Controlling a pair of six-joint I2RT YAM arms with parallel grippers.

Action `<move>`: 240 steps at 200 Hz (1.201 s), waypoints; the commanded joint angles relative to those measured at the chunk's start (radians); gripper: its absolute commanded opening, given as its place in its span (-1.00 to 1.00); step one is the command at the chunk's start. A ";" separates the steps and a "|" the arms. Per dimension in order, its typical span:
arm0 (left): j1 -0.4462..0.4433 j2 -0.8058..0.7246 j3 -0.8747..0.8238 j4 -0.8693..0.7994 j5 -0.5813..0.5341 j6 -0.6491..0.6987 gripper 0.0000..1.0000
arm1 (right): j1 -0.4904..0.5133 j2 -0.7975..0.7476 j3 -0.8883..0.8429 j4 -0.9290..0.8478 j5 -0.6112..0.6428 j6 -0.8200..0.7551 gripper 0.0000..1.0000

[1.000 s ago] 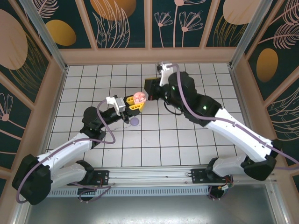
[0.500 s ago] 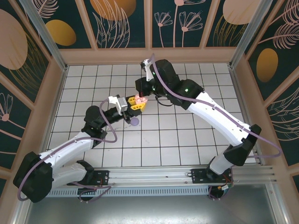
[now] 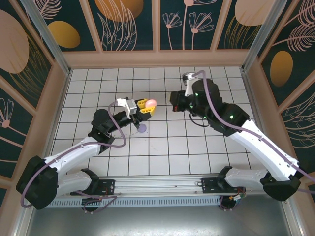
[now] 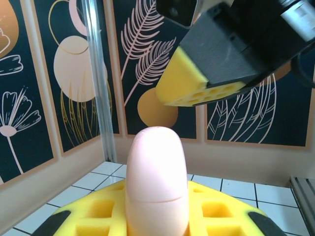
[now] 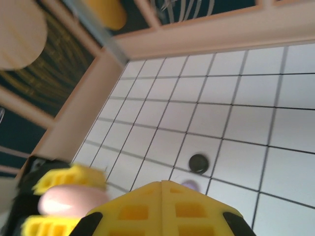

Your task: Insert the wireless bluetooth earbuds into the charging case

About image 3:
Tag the pink earbud charging case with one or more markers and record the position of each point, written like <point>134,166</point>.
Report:
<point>150,103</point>

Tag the purple earbud charging case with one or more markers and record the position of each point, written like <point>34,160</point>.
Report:
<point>143,129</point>

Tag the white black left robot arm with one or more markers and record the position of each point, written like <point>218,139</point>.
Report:
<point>73,152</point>

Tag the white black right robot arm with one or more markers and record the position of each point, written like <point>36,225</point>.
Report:
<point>265,147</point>

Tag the small green circuit board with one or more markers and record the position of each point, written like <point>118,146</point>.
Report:
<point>237,197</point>

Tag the aluminium table side rail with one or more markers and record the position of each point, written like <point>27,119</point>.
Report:
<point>256,105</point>
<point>56,123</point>

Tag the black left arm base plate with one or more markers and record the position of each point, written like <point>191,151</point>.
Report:
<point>108,186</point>

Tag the horizontal aluminium mounting rail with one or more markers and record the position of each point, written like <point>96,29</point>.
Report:
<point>157,184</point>

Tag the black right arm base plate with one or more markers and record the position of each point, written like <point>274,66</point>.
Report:
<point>209,185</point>

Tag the aluminium frame post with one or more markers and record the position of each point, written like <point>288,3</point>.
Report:
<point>51,40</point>
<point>264,34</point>

